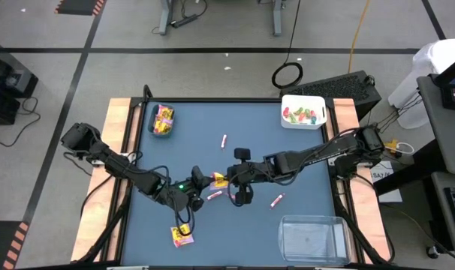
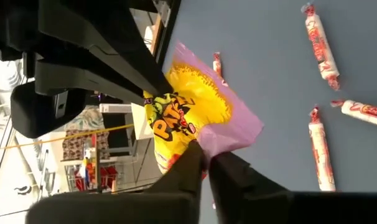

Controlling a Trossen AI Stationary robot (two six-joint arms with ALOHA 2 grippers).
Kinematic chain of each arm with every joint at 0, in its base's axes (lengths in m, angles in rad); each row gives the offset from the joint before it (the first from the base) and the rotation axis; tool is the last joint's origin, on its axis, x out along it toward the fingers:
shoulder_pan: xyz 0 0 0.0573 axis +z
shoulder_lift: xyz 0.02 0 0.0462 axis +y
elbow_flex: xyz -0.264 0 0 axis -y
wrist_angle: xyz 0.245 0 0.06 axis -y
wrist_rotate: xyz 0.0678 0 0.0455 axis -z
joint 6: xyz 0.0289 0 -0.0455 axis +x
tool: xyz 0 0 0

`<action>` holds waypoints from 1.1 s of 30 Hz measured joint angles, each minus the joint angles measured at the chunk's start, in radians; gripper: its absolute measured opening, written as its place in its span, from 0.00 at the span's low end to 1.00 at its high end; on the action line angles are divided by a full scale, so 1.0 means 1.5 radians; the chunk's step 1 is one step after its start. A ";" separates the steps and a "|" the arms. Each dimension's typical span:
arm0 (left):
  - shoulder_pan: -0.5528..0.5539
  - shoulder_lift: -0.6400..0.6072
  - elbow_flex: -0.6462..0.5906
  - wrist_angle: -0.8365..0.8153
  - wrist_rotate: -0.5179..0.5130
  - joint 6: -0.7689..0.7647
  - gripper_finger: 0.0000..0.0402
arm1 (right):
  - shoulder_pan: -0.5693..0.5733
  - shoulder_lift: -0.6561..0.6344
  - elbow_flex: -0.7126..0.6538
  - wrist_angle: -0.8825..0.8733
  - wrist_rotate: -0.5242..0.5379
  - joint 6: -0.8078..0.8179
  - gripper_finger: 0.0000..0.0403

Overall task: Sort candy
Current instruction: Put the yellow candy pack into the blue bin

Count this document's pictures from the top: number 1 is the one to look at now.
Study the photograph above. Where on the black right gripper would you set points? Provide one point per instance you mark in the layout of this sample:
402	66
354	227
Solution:
246	172

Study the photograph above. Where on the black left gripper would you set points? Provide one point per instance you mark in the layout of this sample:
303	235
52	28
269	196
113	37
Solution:
190	191

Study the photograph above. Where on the red white Smarties candy roll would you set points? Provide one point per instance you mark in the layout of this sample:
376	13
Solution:
215	195
223	141
277	200
229	195

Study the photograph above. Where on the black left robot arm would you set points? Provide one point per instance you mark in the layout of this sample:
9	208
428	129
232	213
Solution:
118	165

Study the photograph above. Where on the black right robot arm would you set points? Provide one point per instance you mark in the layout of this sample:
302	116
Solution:
317	155

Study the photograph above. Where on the teal plastic bin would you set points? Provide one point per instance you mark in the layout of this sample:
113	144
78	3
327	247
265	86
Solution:
151	112

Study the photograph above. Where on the clear plastic bin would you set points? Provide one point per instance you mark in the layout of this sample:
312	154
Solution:
314	243

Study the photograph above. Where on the white plastic bin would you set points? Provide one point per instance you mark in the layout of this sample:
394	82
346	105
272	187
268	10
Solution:
306	99

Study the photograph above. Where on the wooden table side board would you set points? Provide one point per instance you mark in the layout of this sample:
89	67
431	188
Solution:
116	108
368	213

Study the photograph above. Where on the black computer tower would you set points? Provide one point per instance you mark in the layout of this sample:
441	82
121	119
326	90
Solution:
344	86

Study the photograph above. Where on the white printed paper sheet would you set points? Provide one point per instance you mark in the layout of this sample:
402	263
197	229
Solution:
387	195

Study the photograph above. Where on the black power strip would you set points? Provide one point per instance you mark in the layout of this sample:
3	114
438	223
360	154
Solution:
184	21

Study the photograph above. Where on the grey metal table leg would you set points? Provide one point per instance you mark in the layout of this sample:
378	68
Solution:
276	18
165	18

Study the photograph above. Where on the black orange striped mat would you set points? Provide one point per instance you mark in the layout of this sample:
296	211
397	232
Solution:
77	6
2	240

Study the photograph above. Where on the grey desk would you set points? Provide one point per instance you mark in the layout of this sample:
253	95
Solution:
445	142

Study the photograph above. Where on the black floor equipment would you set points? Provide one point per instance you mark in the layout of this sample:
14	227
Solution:
6	82

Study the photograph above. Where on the white trash bin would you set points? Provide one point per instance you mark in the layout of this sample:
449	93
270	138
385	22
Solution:
437	56

